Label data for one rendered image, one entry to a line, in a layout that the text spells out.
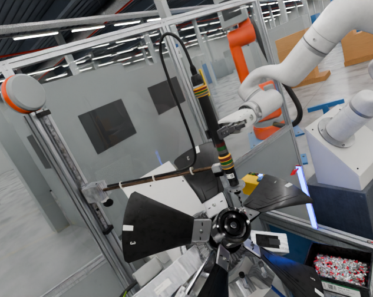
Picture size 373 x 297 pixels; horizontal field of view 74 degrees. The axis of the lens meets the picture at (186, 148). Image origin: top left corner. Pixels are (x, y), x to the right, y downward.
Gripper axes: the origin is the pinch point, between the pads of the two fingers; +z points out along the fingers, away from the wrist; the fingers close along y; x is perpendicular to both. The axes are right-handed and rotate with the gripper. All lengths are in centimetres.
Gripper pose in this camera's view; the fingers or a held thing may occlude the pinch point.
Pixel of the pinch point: (215, 133)
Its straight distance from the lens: 82.6
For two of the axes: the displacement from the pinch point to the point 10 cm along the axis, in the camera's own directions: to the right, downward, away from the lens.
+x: -3.6, -8.9, -2.7
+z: -7.7, 4.5, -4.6
